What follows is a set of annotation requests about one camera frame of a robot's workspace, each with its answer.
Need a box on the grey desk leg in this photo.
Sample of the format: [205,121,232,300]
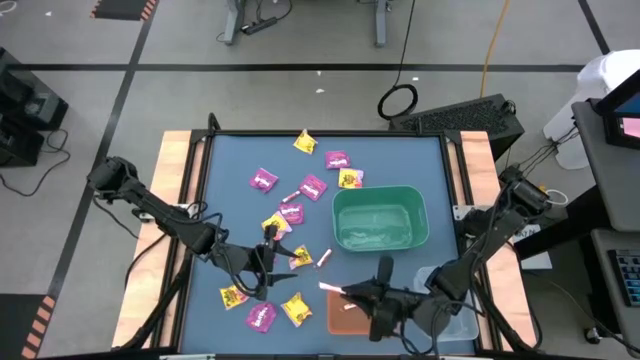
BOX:
[372,0,391,49]
[223,0,246,46]

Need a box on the teal plastic bin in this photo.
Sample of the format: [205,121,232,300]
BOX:
[331,184,430,253]

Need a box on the grey desk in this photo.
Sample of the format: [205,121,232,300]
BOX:
[571,97,640,234]
[589,227,640,351]

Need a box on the black table frame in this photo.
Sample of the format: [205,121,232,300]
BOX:
[169,128,494,359]

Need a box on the white machine cover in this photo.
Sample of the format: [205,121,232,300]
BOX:
[542,48,640,171]

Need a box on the white paper sheet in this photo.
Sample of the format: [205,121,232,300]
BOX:
[509,222,554,271]

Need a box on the black equipment stack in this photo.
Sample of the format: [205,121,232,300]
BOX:
[0,47,70,167]

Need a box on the black power strip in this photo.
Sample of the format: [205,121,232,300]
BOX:
[241,16,279,36]

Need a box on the black coiled floor cable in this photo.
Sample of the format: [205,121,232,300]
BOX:
[375,0,420,121]

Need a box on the clear plastic bin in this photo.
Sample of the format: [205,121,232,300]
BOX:
[413,264,480,343]

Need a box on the black perforated computer case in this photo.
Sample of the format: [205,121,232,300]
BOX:
[388,93,526,161]

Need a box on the orange translucent plastic bin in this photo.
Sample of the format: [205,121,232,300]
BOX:
[326,288,401,336]

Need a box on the purple Skittles pack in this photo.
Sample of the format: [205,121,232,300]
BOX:
[277,201,306,226]
[244,301,279,335]
[248,167,280,194]
[324,150,352,171]
[298,173,329,202]

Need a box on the yellow Sour Patch Kids bag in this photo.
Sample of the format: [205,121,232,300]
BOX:
[337,167,365,190]
[279,291,314,328]
[260,210,294,242]
[219,284,250,311]
[292,128,319,155]
[288,243,315,271]

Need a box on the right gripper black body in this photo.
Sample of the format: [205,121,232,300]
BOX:
[368,255,444,342]

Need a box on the black monitor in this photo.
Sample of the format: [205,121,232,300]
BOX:
[593,67,640,151]

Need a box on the blue table mat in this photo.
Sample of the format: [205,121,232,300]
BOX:
[179,133,476,356]

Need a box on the hazard-striped black floor mat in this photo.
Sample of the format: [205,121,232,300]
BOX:
[0,293,57,360]
[89,0,160,22]

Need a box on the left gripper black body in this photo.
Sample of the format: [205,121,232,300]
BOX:
[219,225,279,301]

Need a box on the yellow floor cable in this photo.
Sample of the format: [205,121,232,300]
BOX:
[479,0,512,100]

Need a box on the black keyboard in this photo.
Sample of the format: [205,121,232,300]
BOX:
[607,248,640,309]

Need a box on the black desk support beam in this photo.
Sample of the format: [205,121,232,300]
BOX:
[512,185,601,261]

